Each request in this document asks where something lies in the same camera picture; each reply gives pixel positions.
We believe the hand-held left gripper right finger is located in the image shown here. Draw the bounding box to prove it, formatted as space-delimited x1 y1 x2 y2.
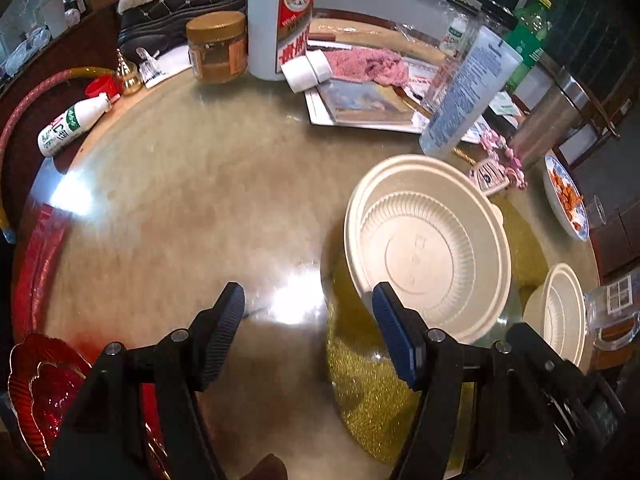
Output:
372 282 568 480

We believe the small white cup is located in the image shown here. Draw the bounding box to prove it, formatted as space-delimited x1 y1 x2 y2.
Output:
280 52 332 94

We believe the pink towel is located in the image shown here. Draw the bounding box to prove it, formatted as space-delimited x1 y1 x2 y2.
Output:
319 48 412 87

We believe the small gold ornament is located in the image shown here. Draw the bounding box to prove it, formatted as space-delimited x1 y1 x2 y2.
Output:
115 48 144 96

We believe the small white pill bottle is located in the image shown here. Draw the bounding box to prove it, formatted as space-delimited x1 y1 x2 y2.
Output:
439 14 469 59

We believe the white paper bowl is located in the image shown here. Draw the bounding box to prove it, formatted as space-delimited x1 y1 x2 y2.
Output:
522 262 594 372

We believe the white lotion tube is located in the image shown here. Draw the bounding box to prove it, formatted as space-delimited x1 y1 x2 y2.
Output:
419 25 524 159

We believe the red bottle cap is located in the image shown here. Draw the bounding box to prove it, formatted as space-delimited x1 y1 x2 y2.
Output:
84 73 124 102

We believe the white paper cup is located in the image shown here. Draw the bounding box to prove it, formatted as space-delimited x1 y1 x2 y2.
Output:
39 0 69 36

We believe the white squeeze bottle green label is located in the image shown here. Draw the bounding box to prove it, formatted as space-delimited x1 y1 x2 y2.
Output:
37 92 114 158

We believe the large beige ribbed bowl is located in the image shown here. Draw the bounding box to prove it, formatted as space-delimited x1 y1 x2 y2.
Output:
344 155 512 346

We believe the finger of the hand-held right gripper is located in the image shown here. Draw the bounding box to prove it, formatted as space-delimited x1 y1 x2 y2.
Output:
507 322 583 401

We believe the blue patterned plate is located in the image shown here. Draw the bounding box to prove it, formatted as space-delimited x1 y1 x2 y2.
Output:
543 154 592 242

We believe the gold glitter round mat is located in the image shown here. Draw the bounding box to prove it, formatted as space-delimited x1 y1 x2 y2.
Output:
324 199 551 467

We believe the green plastic bottle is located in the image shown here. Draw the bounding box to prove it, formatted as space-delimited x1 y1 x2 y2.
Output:
504 0 552 94

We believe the book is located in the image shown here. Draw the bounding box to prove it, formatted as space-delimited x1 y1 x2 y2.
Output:
304 80 437 134

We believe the white paper sheet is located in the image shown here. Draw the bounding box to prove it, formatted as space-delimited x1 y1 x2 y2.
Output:
144 47 194 89

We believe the dark quilted fur-lined boot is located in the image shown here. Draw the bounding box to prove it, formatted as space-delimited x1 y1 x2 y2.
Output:
117 0 249 54

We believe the white liquor bottle red label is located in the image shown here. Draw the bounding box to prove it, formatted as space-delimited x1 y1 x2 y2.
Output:
246 0 319 81

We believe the white key fob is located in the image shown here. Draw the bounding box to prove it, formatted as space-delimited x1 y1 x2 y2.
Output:
469 159 509 196

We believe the pink bead bracelet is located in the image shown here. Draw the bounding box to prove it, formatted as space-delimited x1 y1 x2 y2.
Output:
479 129 529 192

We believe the clear glass pitcher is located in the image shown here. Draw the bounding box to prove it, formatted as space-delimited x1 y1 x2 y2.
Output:
584 267 640 352

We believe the small clear plastic cup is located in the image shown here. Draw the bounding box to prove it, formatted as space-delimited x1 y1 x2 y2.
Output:
584 195 609 232

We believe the red glass plate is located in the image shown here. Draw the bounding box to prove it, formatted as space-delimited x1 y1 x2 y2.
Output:
7 332 167 480

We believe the orange fried food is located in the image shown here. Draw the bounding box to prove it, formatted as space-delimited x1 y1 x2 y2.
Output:
550 167 588 231

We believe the amber jar gold lid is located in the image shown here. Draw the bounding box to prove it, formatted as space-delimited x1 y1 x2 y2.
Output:
186 11 250 84

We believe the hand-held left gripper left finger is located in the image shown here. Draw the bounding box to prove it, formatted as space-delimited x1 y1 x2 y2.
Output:
45 282 246 480

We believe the stainless steel thermos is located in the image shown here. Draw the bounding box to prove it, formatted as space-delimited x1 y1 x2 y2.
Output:
509 72 592 162

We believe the clear glass jar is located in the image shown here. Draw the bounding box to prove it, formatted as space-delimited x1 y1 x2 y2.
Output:
429 2 518 117

